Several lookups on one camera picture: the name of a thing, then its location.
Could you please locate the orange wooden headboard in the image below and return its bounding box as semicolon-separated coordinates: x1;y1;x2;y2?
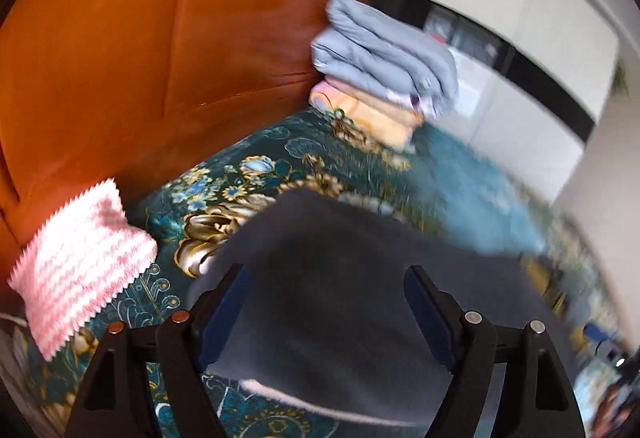
0;0;371;289

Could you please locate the dark grey cloth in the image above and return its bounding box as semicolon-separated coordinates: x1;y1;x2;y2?
191;188;580;429

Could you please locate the teal floral bed sheet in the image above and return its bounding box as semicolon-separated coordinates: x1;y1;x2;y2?
0;106;632;438

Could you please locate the white wardrobe with black trim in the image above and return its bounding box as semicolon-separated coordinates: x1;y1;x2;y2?
345;0;632;209

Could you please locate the folded grey blue blanket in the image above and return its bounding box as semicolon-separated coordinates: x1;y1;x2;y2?
310;0;460;121

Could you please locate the folded peach blanket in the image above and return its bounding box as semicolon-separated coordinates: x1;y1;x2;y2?
308;76;426;149

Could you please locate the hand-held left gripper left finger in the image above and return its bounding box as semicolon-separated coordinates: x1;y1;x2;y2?
66;263;252;438

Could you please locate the pink white striped towel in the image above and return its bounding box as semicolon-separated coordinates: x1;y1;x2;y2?
8;177;159;362

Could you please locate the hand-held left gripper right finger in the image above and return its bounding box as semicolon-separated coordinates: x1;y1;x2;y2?
403;264;587;438

